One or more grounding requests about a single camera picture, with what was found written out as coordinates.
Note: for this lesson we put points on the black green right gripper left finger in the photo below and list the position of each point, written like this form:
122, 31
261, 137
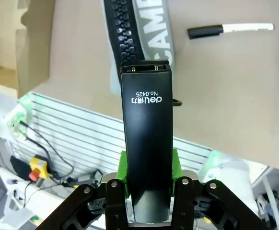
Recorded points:
110, 206

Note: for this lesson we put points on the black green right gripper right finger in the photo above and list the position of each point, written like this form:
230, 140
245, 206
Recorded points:
189, 206

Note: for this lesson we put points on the black deli stapler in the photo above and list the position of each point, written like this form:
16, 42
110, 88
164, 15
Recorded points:
147, 134

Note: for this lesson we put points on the grey zippered pencil case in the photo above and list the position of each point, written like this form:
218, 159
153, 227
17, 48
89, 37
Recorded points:
154, 28

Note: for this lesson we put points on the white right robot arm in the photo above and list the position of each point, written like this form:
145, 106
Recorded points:
228, 172

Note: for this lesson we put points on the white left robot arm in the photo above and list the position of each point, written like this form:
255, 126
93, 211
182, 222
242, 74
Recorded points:
0, 115

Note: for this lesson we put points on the open brown cardboard box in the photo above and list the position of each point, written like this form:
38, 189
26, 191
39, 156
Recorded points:
31, 48

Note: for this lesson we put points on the slatted aluminium panel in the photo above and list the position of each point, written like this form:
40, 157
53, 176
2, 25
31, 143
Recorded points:
86, 129

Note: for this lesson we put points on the yellow emergency stop button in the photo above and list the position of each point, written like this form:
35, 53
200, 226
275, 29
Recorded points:
40, 167

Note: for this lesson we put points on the white marker with black cap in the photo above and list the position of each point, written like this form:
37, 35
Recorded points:
237, 28

